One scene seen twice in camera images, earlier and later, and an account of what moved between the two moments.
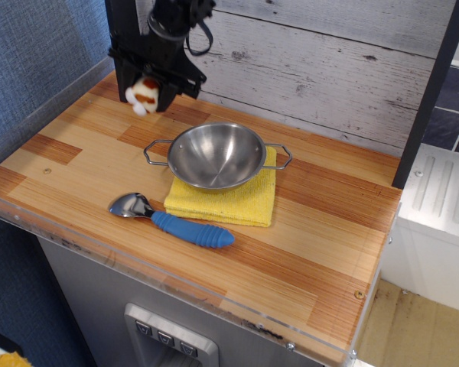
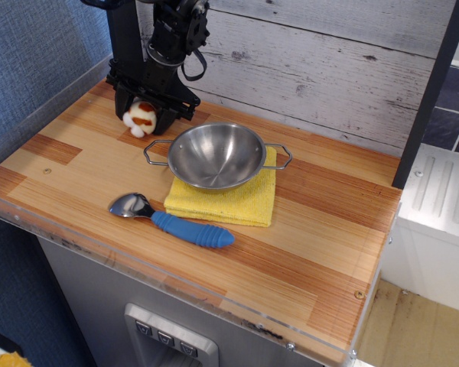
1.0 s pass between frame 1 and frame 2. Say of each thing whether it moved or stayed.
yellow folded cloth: stayed
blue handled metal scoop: stayed
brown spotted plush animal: moved
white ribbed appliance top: stayed
